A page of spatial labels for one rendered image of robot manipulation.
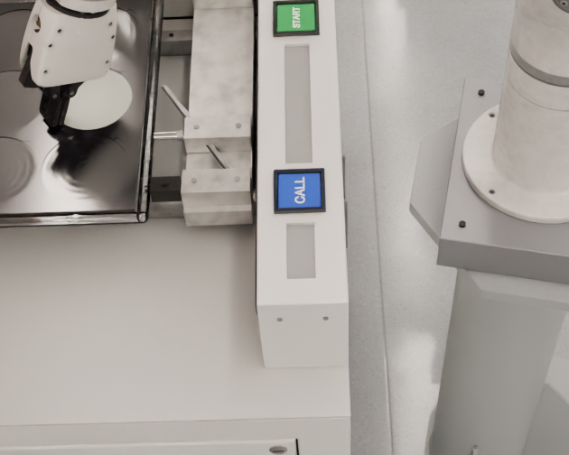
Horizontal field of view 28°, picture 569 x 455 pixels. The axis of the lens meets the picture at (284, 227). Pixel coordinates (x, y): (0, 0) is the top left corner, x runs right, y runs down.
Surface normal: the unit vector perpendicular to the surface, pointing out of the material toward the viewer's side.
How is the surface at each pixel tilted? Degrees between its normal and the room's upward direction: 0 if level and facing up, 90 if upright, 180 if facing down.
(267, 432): 90
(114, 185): 0
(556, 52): 93
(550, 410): 90
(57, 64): 87
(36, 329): 0
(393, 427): 0
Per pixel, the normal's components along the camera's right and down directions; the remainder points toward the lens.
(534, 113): -0.59, 0.65
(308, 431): 0.01, 0.82
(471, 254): -0.20, 0.81
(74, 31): 0.56, 0.62
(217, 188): -0.04, -0.57
